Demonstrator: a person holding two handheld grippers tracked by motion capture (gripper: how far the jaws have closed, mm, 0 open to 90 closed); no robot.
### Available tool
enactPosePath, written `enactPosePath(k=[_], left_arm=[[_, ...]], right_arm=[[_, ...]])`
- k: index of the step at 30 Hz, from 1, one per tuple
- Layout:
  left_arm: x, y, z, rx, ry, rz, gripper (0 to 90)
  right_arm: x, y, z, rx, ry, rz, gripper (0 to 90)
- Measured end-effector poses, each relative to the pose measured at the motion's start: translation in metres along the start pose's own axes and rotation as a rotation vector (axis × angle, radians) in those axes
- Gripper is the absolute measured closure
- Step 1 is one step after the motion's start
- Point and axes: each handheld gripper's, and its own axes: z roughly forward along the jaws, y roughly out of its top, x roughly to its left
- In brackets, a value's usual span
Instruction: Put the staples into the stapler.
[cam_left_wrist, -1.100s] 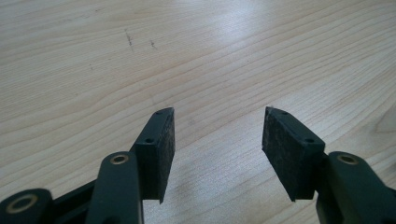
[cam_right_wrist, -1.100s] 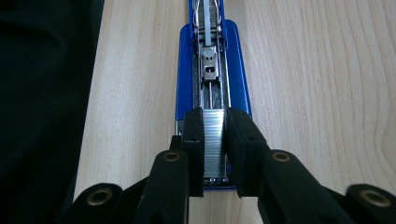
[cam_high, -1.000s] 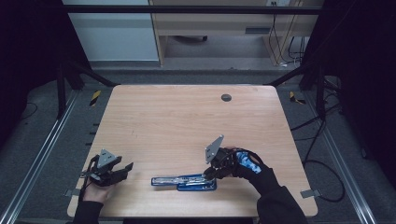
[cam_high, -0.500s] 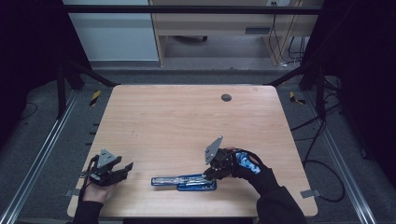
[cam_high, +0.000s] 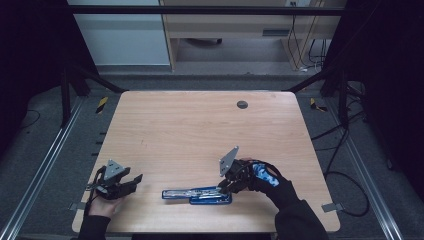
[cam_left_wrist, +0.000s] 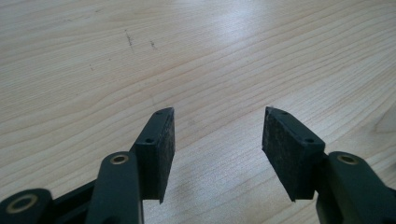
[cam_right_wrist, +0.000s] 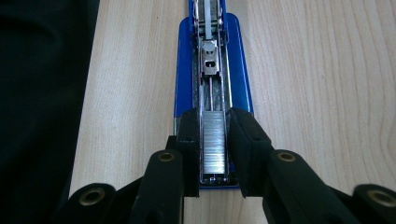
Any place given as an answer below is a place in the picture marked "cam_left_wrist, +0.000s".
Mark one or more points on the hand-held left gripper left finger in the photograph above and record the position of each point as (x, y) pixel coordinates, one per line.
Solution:
(155, 155)

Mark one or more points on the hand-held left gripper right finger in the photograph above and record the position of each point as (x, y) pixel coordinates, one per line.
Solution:
(289, 155)

